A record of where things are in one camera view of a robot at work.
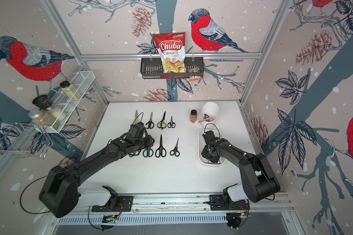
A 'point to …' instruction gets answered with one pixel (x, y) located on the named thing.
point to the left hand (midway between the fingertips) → (155, 138)
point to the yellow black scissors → (162, 124)
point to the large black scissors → (151, 124)
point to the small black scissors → (171, 123)
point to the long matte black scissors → (161, 151)
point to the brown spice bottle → (193, 116)
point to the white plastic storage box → (202, 160)
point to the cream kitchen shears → (137, 120)
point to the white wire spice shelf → (82, 82)
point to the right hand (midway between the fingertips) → (206, 155)
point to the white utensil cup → (210, 112)
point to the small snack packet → (192, 78)
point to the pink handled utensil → (207, 119)
